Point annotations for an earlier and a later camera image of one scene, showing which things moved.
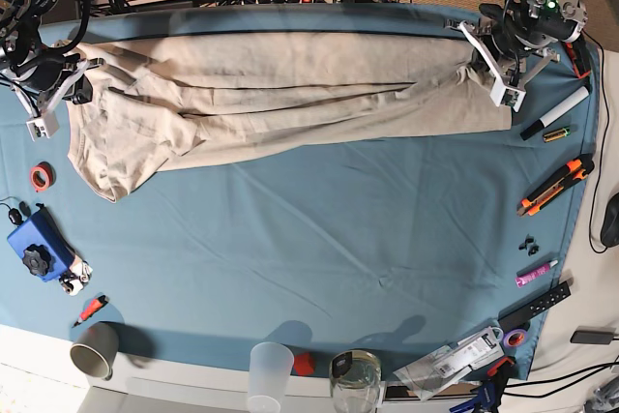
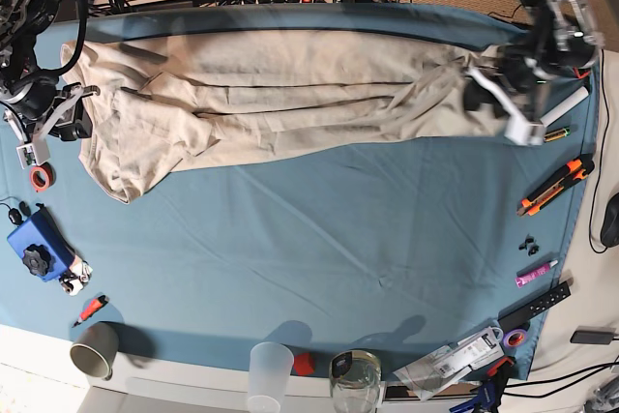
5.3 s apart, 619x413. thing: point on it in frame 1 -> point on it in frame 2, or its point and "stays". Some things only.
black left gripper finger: (479, 62) -> (474, 95)
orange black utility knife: (574, 170) stays
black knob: (36, 257) stays
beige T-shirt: (150, 103) stays
